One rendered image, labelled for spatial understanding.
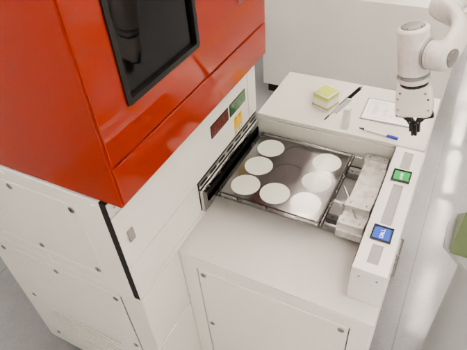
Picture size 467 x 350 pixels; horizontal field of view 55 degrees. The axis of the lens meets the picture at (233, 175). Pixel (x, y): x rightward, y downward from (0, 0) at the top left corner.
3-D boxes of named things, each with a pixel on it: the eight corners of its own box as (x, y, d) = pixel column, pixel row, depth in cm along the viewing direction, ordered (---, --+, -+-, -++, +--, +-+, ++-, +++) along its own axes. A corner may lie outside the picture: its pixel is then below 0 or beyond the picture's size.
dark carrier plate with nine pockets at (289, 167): (220, 192, 151) (220, 191, 150) (262, 135, 173) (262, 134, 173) (317, 223, 138) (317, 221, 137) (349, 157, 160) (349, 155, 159)
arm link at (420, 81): (392, 78, 123) (393, 88, 125) (427, 78, 118) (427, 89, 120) (399, 65, 128) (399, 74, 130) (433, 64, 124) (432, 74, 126)
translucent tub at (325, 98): (311, 106, 173) (312, 91, 169) (323, 98, 177) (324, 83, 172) (326, 113, 169) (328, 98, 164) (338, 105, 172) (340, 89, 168)
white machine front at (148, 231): (134, 297, 131) (97, 203, 104) (251, 140, 183) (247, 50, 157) (143, 301, 130) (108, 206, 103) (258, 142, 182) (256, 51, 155)
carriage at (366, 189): (334, 235, 139) (335, 229, 137) (365, 165, 163) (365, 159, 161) (360, 244, 136) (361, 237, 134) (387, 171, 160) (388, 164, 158)
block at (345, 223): (336, 227, 138) (336, 221, 136) (339, 220, 140) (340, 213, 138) (361, 235, 135) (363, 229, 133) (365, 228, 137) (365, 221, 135)
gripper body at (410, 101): (392, 85, 125) (393, 119, 131) (431, 85, 119) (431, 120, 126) (397, 72, 129) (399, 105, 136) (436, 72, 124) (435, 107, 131)
